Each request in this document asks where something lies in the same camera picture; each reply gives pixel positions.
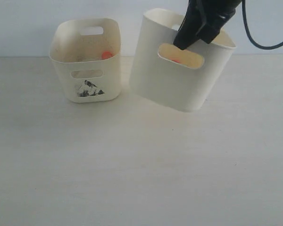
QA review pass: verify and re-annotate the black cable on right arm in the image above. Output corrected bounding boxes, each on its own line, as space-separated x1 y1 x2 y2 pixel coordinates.
241 0 283 50

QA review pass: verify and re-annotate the plain cream plastic bin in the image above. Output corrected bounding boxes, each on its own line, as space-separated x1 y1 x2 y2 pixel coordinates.
129 8 236 112

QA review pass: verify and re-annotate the orange-capped clear tube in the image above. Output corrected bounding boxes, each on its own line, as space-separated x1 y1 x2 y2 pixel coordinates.
80 51 114 62
171 58 181 64

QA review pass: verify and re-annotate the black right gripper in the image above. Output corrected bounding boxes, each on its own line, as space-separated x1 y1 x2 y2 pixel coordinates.
173 0 241 50

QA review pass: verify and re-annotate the cream bin with mountain sticker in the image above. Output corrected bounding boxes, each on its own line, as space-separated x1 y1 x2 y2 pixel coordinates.
49 18 121 103

